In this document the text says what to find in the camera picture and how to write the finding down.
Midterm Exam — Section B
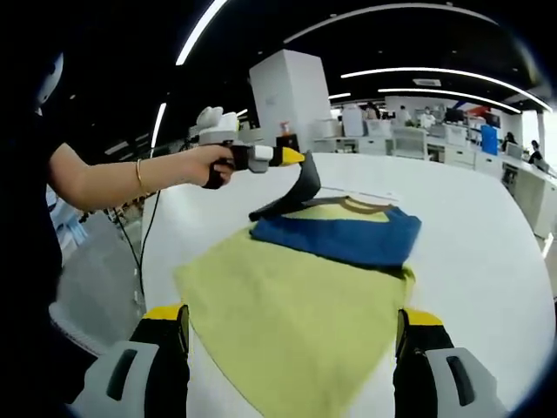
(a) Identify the long white counter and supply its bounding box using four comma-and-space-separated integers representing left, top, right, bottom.
500, 155, 557, 239

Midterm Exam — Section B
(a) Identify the white worn device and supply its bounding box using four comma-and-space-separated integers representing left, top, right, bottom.
36, 51, 65, 111

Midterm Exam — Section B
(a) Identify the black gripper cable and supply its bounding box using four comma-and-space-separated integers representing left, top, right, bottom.
116, 190, 160, 306

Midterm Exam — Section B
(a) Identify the short ceiling light strip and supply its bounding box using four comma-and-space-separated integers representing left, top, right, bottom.
151, 102, 168, 147

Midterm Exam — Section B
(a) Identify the white office chair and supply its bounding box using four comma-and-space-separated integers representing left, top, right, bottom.
391, 126, 429, 160

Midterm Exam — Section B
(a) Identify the black cabinet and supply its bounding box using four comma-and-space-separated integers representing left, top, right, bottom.
275, 134, 301, 152

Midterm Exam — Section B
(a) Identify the yellow blue grey garment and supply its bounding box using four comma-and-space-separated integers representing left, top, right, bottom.
173, 150, 423, 418

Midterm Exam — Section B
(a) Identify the long ceiling light strip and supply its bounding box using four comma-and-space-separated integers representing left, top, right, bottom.
175, 0, 230, 67
339, 66, 552, 111
377, 87, 522, 114

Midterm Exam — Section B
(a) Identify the white square pillar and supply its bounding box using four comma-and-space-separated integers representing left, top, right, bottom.
248, 48, 332, 153

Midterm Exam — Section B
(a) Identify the blue barrel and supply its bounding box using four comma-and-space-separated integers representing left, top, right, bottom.
480, 125, 500, 155

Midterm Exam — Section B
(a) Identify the white tall appliance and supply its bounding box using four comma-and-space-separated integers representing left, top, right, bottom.
341, 105, 365, 138

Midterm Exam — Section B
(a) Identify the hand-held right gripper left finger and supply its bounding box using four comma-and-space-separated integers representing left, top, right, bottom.
69, 303, 192, 418

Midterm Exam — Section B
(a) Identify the white template strip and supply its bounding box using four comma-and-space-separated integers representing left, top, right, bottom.
319, 185, 402, 203

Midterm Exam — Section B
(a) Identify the person's left hand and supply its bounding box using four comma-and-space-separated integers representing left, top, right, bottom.
190, 145, 238, 188

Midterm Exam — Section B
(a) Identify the gold bracelet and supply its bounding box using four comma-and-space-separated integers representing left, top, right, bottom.
135, 158, 148, 195

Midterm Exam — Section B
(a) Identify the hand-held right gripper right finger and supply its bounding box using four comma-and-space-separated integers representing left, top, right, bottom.
391, 307, 509, 418

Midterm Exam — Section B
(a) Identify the row of white desks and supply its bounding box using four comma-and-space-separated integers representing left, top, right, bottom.
311, 132, 502, 172

